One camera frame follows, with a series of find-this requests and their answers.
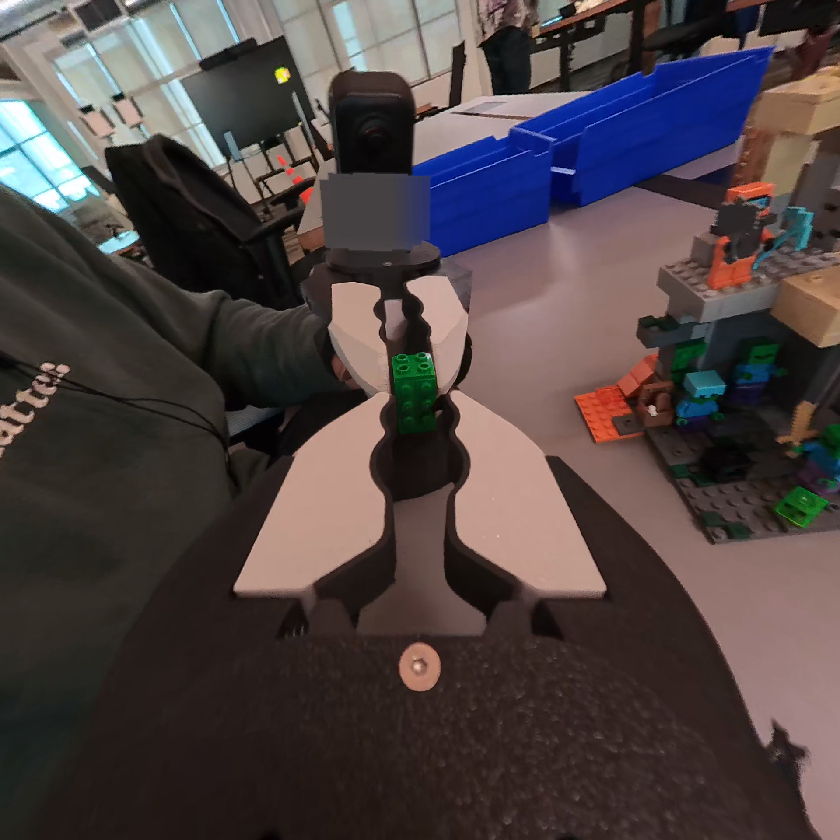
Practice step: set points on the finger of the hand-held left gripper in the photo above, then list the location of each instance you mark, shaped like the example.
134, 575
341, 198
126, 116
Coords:
449, 315
358, 334

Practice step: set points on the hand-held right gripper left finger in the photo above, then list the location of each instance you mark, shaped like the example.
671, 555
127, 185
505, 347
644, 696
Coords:
315, 518

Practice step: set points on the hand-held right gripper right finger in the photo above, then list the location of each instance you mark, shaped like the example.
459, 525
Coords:
525, 525

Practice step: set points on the green brick cactus block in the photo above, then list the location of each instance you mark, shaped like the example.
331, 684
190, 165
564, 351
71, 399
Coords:
415, 394

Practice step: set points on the toy brick model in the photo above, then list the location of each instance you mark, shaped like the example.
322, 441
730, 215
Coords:
722, 295

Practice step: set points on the person's left forearm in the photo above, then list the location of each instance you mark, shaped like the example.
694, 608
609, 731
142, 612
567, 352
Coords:
262, 348

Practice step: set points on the grey desk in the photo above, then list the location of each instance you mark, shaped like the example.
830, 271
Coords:
558, 295

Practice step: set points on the person's left hand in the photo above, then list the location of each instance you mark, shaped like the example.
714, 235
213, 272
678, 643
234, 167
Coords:
341, 372

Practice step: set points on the orange traffic cone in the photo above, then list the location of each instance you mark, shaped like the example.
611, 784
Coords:
291, 170

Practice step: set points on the black monitor screen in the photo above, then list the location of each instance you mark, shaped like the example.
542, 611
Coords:
243, 98

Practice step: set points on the black office chair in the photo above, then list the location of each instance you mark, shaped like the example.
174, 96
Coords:
184, 210

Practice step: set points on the wooden background table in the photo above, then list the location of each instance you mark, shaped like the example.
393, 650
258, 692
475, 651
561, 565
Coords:
590, 16

